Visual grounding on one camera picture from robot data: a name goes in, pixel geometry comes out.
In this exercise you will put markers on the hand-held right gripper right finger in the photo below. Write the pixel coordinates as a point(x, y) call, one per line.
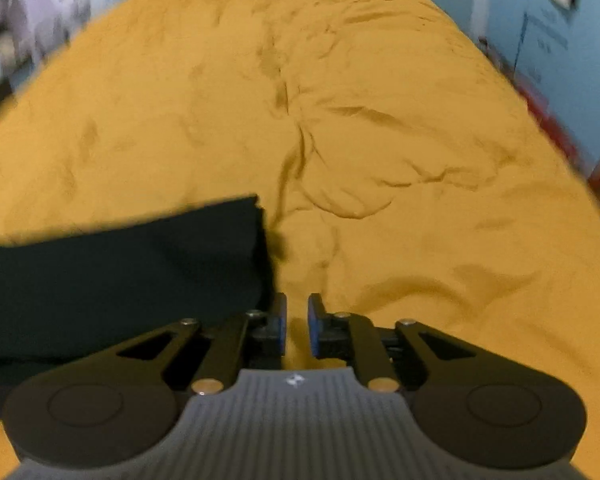
point(313, 327)

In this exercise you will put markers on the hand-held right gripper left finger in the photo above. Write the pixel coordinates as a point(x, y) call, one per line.
point(280, 327)

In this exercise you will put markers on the black pants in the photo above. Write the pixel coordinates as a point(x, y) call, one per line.
point(130, 280)

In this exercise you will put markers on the yellow quilted blanket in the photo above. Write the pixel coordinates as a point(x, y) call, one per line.
point(330, 135)

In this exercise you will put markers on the blue wardrobe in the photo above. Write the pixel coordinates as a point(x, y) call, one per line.
point(555, 60)

